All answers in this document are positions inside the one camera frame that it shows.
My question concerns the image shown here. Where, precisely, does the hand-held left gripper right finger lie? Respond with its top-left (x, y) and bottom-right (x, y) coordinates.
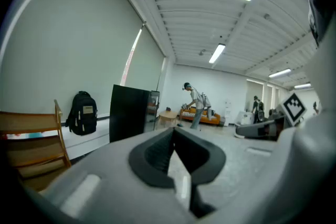
top-left (174, 127), bottom-right (336, 224)

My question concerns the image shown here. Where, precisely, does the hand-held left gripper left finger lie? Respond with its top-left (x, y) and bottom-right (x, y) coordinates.
top-left (23, 127), bottom-right (196, 224)

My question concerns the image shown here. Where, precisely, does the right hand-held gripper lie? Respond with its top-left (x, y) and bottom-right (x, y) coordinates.
top-left (234, 92), bottom-right (308, 142)

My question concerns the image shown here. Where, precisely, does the black mini fridge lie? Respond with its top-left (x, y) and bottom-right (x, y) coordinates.
top-left (109, 84), bottom-right (160, 144)

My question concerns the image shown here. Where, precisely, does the white appliance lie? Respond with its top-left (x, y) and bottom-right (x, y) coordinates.
top-left (236, 110), bottom-right (255, 126)

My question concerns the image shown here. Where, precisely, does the white water dispenser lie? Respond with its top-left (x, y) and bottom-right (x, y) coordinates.
top-left (224, 99), bottom-right (233, 124)

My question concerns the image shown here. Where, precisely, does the orange sofa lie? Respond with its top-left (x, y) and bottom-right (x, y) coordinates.
top-left (180, 106), bottom-right (222, 127)

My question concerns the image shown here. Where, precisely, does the black backpack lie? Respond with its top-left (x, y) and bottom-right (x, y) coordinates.
top-left (65, 91), bottom-right (98, 136)

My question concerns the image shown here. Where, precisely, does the wooden coffee table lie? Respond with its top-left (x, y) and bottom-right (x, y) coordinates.
top-left (158, 110), bottom-right (179, 127)

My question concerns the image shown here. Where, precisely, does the wooden rack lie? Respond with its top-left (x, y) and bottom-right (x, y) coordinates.
top-left (0, 99), bottom-right (72, 192)

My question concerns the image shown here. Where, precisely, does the narrow grey roller blind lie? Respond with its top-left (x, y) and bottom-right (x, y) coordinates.
top-left (123, 25), bottom-right (166, 93)

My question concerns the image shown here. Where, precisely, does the wide grey roller blind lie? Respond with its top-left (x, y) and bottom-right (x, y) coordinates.
top-left (0, 0), bottom-right (148, 116)

